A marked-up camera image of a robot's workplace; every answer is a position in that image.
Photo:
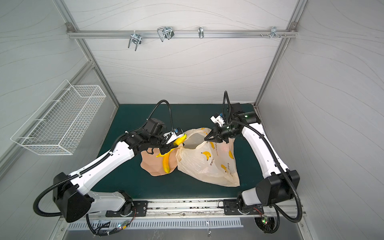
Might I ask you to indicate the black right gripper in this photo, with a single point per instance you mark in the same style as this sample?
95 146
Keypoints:
218 132

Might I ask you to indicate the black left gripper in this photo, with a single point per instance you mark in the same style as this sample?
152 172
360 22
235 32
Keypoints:
168 147

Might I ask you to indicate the cream banana print plastic bag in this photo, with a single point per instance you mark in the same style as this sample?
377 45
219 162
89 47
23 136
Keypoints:
209 162

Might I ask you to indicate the yellow banana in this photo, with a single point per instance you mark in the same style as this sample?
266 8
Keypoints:
166 163
175 143

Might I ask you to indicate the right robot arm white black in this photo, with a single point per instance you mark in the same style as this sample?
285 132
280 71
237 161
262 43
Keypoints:
279 183

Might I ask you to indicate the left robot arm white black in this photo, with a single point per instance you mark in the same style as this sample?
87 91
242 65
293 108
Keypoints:
73 194

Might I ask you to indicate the pink wavy fruit plate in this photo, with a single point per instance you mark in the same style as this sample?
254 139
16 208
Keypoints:
154 165

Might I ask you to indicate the green table mat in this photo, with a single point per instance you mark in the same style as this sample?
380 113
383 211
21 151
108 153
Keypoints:
139 184

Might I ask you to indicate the white vent grille strip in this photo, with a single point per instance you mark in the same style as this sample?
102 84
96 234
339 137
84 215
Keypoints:
152 224

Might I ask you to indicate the metal u-bolt clamp left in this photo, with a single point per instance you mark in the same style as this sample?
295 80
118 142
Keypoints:
135 40

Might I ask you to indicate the metal u-bolt clamp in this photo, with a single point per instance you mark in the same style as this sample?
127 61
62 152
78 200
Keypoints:
165 33
135 40

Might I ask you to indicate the metal u-bolt clamp middle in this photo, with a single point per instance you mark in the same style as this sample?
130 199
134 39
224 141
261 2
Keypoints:
165 33

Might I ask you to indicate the metal bolt clamp right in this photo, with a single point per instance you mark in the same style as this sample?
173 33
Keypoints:
273 34

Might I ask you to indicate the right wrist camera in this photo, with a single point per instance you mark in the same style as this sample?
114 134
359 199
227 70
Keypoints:
218 119

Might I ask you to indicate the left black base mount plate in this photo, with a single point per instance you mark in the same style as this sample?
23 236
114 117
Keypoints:
137 208

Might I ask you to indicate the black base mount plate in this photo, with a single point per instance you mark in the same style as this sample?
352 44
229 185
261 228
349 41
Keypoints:
231 207
137 208

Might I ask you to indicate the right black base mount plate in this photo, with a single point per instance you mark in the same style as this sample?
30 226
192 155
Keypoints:
231 207

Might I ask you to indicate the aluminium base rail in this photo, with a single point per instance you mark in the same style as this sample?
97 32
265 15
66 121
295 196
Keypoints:
185 208

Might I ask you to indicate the white wire basket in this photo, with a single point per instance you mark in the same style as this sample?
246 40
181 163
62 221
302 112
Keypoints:
58 125

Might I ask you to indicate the small metal bracket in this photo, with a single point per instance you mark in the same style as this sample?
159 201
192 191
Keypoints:
201 32

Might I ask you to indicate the aluminium crossbar rail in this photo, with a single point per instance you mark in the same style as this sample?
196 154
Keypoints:
179 34

